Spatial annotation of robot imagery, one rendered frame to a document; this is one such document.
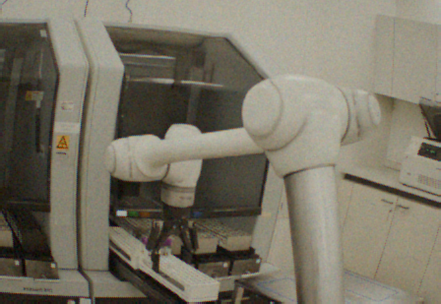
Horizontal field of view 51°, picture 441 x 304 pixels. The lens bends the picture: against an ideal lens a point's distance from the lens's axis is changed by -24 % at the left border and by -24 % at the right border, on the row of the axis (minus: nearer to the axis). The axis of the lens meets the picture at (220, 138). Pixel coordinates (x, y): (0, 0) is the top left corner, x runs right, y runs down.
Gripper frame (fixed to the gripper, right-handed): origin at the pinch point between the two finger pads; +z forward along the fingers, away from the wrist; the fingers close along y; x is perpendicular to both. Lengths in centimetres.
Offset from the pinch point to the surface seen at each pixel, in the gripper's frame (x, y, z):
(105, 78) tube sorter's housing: 27, -14, -51
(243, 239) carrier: 26, 48, 2
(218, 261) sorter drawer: 18.9, 32.1, 7.8
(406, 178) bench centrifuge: 68, 230, -7
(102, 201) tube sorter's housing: 27.4, -10.8, -12.3
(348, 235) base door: 114, 229, 47
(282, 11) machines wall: 138, 149, -102
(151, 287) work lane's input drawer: -0.2, -6.7, 8.3
